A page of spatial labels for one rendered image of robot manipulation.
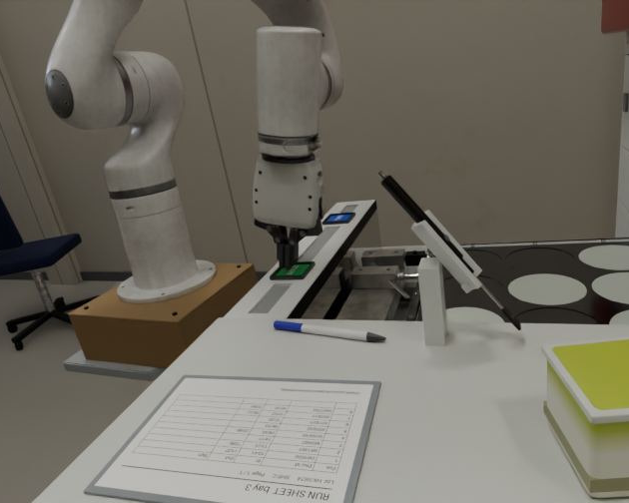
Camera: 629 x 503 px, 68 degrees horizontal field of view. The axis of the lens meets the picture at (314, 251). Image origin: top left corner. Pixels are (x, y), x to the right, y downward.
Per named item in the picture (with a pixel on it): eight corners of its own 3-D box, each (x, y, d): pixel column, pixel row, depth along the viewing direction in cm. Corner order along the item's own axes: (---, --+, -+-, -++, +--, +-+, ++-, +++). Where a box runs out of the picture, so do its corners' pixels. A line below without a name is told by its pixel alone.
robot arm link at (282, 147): (328, 130, 66) (328, 151, 67) (273, 126, 69) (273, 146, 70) (310, 140, 59) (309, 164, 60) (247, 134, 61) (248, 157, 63)
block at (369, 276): (400, 279, 82) (398, 264, 81) (396, 288, 79) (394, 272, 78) (356, 280, 85) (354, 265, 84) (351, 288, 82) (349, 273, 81)
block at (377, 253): (406, 261, 89) (405, 248, 88) (404, 268, 86) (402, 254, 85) (366, 262, 92) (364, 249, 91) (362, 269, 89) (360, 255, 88)
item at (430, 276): (485, 329, 48) (478, 205, 43) (484, 350, 44) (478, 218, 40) (424, 327, 50) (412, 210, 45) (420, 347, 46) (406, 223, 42)
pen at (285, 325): (386, 331, 48) (277, 318, 55) (382, 336, 48) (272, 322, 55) (387, 340, 49) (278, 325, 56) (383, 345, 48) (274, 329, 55)
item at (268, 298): (382, 255, 110) (375, 199, 106) (303, 412, 62) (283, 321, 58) (345, 256, 114) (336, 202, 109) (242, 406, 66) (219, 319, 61)
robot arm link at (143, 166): (96, 199, 84) (53, 59, 76) (173, 176, 98) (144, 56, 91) (137, 199, 77) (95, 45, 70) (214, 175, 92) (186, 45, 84)
